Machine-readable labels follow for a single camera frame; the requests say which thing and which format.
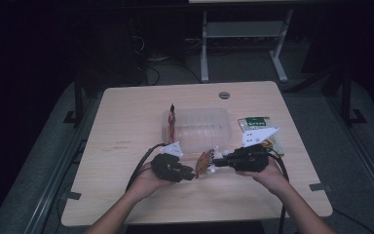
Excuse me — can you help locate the green-topped food pouch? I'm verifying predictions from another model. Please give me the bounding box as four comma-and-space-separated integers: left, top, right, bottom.
238, 116, 285, 156

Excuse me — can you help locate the red and black snack packet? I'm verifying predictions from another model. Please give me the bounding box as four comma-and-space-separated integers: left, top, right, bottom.
168, 103, 177, 144

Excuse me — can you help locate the black metal stand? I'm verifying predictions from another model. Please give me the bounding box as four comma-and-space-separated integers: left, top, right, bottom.
340, 67, 368, 127
62, 71, 86, 128

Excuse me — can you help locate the right hand-held gripper cable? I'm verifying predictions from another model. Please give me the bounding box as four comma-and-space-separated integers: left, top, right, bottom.
267, 151, 290, 234

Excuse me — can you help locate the black floor cable bundle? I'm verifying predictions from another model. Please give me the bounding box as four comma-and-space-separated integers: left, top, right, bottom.
135, 32, 203, 87

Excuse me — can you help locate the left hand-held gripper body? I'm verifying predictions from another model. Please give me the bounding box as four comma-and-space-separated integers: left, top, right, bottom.
150, 141, 185, 183

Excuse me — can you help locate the clear plastic container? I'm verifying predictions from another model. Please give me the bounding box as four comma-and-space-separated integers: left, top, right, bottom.
161, 107, 232, 154

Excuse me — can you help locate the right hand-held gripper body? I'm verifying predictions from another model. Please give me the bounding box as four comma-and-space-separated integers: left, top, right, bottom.
227, 127, 281, 173

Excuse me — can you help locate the person's left hand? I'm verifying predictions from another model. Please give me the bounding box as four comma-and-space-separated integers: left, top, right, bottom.
125, 162, 177, 203

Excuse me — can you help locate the person's dark clothing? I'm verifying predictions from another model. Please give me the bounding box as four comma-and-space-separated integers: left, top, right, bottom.
125, 220, 265, 234

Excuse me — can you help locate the white metal desk frame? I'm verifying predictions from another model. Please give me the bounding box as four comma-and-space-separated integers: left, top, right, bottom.
200, 9, 295, 84

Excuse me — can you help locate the hand-held gripper cable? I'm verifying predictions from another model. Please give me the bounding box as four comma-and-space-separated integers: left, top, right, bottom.
125, 142, 170, 193
267, 151, 290, 234

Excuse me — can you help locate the red-topped spouted food pouch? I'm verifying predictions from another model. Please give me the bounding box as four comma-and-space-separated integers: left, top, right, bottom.
195, 145, 224, 179

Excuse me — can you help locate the person's right hand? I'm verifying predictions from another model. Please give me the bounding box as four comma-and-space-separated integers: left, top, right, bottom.
235, 157, 290, 197

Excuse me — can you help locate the left hand-held gripper cable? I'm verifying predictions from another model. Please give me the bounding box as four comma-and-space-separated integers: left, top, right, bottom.
125, 142, 170, 193

